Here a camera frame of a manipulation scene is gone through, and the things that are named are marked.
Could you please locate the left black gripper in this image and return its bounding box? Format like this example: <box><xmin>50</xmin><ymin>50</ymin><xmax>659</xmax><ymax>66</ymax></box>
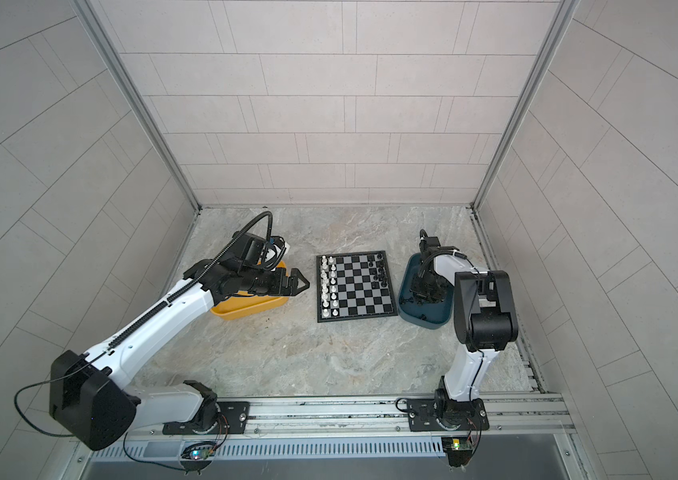
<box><xmin>238</xmin><ymin>267</ymin><xmax>312</xmax><ymax>296</ymax></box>

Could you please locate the teal plastic bin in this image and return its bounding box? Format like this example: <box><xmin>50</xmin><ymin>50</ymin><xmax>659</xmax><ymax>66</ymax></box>
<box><xmin>398</xmin><ymin>253</ymin><xmax>453</xmax><ymax>330</ymax></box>

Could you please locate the yellow plastic tray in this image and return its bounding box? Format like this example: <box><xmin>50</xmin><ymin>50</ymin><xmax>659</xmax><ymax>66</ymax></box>
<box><xmin>210</xmin><ymin>290</ymin><xmax>287</xmax><ymax>321</ymax></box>

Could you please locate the black white chessboard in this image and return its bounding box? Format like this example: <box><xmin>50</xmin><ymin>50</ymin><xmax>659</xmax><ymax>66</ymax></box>
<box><xmin>315</xmin><ymin>250</ymin><xmax>398</xmax><ymax>323</ymax></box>

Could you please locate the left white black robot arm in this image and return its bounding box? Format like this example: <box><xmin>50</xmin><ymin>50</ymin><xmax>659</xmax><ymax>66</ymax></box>
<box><xmin>48</xmin><ymin>211</ymin><xmax>309</xmax><ymax>451</ymax></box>

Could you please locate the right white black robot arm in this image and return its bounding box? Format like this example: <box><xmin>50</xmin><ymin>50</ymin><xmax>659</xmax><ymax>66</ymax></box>
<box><xmin>402</xmin><ymin>230</ymin><xmax>519</xmax><ymax>431</ymax></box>

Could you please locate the right circuit board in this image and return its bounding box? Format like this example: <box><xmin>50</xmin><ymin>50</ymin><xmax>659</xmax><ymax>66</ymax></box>
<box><xmin>441</xmin><ymin>436</ymin><xmax>478</xmax><ymax>468</ymax></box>

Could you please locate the left green circuit board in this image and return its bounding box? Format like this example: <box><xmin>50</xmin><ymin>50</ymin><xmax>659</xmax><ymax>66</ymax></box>
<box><xmin>180</xmin><ymin>441</ymin><xmax>219</xmax><ymax>462</ymax></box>

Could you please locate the ventilation grille strip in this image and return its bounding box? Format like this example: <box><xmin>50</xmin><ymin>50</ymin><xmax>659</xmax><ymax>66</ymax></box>
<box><xmin>91</xmin><ymin>436</ymin><xmax>445</xmax><ymax>463</ymax></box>

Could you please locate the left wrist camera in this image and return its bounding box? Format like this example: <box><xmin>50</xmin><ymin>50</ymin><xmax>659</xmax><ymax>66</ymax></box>
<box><xmin>265</xmin><ymin>236</ymin><xmax>289</xmax><ymax>259</ymax></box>

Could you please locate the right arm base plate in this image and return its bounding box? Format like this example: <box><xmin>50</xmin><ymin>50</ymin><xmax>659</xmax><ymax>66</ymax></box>
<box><xmin>406</xmin><ymin>398</ymin><xmax>490</xmax><ymax>432</ymax></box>

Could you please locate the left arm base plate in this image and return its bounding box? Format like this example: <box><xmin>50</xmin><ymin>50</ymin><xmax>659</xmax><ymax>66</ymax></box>
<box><xmin>162</xmin><ymin>401</ymin><xmax>250</xmax><ymax>435</ymax></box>

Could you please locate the aluminium mounting rail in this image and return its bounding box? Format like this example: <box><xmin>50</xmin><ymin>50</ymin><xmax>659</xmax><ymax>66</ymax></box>
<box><xmin>74</xmin><ymin>392</ymin><xmax>577</xmax><ymax>442</ymax></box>

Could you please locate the left black cable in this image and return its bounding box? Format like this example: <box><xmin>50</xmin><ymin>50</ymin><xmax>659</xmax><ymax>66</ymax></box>
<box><xmin>13</xmin><ymin>377</ymin><xmax>196</xmax><ymax>472</ymax></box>

